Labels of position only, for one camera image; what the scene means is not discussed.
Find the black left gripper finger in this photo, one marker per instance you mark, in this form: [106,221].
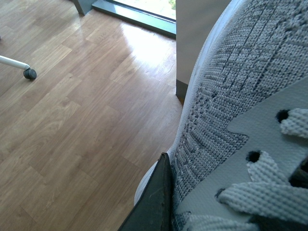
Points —
[153,210]

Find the white chair leg with caster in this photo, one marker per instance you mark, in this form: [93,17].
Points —
[28,72]

